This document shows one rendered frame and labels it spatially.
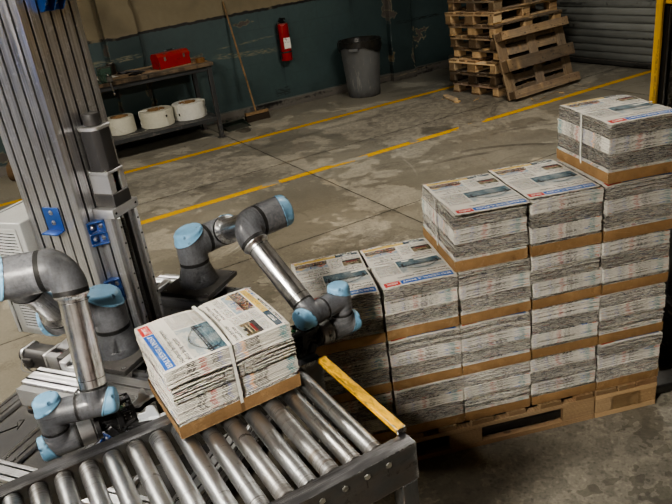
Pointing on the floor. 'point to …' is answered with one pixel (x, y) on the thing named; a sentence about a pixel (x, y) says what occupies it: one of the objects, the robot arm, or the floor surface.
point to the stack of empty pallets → (487, 69)
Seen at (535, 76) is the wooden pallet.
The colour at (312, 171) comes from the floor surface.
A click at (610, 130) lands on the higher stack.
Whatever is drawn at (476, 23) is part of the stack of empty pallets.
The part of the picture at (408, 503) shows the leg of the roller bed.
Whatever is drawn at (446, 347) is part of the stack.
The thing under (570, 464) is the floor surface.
